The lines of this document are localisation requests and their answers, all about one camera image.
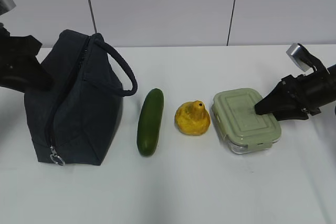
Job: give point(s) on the green lidded glass container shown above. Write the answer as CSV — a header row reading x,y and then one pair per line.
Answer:
x,y
237,123

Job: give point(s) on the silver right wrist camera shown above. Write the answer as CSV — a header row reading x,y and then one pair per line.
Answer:
x,y
297,54

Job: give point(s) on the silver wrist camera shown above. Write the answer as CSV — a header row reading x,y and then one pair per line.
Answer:
x,y
297,54
6,6

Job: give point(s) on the yellow pear-shaped squash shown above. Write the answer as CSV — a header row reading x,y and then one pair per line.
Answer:
x,y
192,118

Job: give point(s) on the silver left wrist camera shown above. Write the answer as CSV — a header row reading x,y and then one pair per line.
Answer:
x,y
6,6

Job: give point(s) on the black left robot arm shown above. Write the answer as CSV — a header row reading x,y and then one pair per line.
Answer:
x,y
2,28

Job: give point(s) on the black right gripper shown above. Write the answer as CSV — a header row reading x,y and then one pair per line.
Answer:
x,y
289,100

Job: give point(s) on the dark green cucumber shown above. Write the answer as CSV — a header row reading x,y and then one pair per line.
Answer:
x,y
150,122

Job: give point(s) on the navy blue lunch bag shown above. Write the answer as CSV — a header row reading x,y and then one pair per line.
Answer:
x,y
76,120

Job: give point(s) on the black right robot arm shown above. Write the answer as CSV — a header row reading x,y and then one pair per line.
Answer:
x,y
321,86

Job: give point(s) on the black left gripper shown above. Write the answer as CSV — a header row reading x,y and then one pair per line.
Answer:
x,y
19,67

